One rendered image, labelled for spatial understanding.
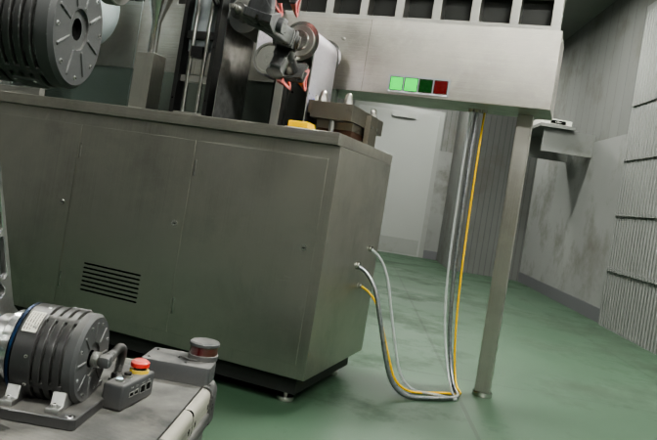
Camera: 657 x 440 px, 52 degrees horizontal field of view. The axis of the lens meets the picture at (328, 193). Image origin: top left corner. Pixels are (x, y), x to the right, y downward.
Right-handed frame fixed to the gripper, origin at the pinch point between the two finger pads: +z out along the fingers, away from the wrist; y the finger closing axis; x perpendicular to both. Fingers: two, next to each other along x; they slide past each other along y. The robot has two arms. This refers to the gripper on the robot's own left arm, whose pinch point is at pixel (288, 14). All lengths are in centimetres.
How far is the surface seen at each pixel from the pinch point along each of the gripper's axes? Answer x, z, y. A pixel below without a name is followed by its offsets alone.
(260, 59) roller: -1.7, 19.3, -15.7
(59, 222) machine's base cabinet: -74, 45, -75
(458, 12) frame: 49, 29, 49
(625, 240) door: 183, 315, 143
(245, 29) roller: 7.0, 12.6, -24.0
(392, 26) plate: 37, 29, 25
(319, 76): 0.8, 27.7, 5.9
